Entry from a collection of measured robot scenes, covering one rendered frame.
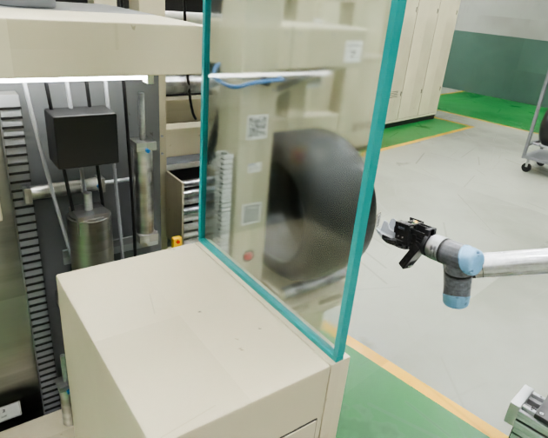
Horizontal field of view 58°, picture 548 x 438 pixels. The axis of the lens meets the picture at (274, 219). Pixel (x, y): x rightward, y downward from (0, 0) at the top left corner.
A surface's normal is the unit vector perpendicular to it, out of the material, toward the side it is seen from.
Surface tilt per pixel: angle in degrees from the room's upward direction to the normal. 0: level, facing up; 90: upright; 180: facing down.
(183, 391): 0
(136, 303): 0
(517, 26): 90
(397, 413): 0
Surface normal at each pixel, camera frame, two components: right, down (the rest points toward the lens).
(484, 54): -0.72, 0.24
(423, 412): 0.08, -0.90
